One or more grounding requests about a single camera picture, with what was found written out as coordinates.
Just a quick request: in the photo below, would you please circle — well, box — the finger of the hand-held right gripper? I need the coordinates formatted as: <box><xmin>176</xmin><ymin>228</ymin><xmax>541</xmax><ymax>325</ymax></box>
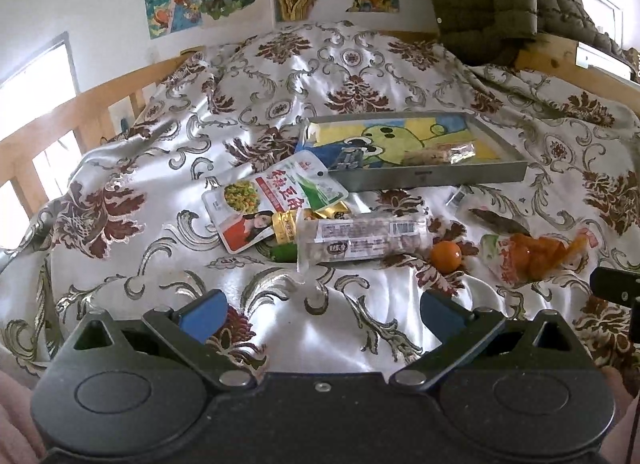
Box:
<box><xmin>589</xmin><ymin>267</ymin><xmax>640</xmax><ymax>313</ymax></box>

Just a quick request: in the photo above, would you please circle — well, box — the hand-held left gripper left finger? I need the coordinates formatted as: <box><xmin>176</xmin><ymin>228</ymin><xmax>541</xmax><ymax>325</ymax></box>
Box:
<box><xmin>55</xmin><ymin>289</ymin><xmax>258</xmax><ymax>392</ymax></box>

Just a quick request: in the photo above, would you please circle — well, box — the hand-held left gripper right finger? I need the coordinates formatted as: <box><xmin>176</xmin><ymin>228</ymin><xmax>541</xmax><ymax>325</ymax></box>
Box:
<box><xmin>389</xmin><ymin>289</ymin><xmax>598</xmax><ymax>392</ymax></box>

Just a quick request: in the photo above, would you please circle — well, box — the small orange ball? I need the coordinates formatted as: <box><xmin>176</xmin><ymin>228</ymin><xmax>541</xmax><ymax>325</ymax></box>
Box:
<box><xmin>431</xmin><ymin>241</ymin><xmax>463</xmax><ymax>274</ymax></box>

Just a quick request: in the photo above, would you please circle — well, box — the orange chicken feet packet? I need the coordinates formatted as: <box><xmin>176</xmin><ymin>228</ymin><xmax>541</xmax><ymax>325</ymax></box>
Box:
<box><xmin>480</xmin><ymin>229</ymin><xmax>598</xmax><ymax>287</ymax></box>

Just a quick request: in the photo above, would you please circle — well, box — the green snack packet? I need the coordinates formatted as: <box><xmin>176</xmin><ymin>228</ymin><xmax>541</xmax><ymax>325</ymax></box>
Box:
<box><xmin>260</xmin><ymin>239</ymin><xmax>301</xmax><ymax>265</ymax></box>

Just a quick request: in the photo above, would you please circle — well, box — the long clear meat snack packet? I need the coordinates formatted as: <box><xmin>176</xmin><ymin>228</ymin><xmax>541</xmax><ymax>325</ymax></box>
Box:
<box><xmin>295</xmin><ymin>209</ymin><xmax>433</xmax><ymax>272</ymax></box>

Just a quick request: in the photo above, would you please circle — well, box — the gold snack packet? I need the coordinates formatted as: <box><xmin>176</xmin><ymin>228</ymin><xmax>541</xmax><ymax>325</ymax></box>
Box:
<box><xmin>272</xmin><ymin>199</ymin><xmax>351</xmax><ymax>245</ymax></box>

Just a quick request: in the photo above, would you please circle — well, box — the grey metal tray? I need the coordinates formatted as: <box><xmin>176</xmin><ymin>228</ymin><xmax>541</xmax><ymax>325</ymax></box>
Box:
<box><xmin>295</xmin><ymin>112</ymin><xmax>529</xmax><ymax>193</ymax></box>

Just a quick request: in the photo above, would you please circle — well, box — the clear packet with dark snack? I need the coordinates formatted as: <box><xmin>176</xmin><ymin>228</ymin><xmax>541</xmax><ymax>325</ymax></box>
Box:
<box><xmin>467</xmin><ymin>207</ymin><xmax>531</xmax><ymax>237</ymax></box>

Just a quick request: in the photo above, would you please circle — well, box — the white red green bean packet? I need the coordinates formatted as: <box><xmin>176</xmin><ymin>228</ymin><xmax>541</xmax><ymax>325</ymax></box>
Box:
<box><xmin>201</xmin><ymin>151</ymin><xmax>349</xmax><ymax>254</ymax></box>

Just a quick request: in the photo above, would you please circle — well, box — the clear silver snack bar packet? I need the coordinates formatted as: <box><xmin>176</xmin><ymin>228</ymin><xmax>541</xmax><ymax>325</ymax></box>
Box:
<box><xmin>400</xmin><ymin>141</ymin><xmax>476</xmax><ymax>167</ymax></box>

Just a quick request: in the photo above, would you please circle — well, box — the dark blue snack packet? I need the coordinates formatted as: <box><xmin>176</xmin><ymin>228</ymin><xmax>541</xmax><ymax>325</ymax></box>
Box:
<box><xmin>330</xmin><ymin>139</ymin><xmax>373</xmax><ymax>170</ymax></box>

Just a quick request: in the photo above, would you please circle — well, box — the clear plastic scrap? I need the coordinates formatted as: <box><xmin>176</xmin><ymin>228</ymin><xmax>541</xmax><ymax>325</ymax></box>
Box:
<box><xmin>301</xmin><ymin>121</ymin><xmax>327</xmax><ymax>146</ymax></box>

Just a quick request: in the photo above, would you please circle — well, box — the white plastic box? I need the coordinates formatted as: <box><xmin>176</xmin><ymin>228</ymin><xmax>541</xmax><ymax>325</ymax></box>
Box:
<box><xmin>575</xmin><ymin>42</ymin><xmax>640</xmax><ymax>81</ymax></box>

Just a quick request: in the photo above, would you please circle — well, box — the wooden bed board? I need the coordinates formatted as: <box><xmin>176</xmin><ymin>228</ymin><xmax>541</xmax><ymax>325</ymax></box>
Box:
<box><xmin>515</xmin><ymin>34</ymin><xmax>640</xmax><ymax>100</ymax></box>

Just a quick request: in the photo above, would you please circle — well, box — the floral satin blanket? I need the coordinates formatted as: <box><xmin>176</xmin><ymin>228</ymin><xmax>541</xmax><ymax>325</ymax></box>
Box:
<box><xmin>0</xmin><ymin>19</ymin><xmax>640</xmax><ymax>395</ymax></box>

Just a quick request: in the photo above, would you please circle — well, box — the window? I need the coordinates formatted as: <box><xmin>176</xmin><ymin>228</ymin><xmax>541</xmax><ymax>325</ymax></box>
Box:
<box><xmin>0</xmin><ymin>32</ymin><xmax>86</xmax><ymax>145</ymax></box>

